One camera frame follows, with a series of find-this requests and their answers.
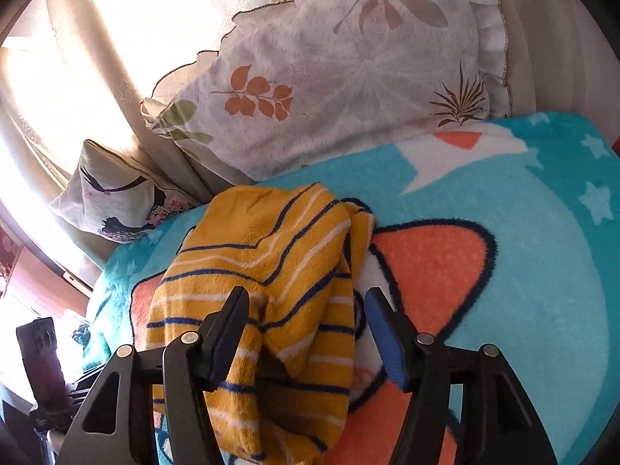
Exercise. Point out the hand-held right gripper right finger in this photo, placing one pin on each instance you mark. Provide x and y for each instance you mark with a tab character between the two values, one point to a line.
387	344

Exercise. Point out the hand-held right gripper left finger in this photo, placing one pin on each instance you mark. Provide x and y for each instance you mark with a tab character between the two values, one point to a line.
225	348

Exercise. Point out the yellow striped sweater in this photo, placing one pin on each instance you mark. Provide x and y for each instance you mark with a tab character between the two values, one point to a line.
286	271

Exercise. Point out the teal printed blanket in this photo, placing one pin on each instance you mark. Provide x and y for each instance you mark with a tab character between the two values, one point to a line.
508	276

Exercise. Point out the figure print pillow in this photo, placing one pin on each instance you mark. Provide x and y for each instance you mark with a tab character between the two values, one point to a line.
111	203

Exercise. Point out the beige curtain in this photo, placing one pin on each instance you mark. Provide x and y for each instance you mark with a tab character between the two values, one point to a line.
121	106

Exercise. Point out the leaf print pillow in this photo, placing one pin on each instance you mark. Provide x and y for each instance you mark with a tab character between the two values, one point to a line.
348	72

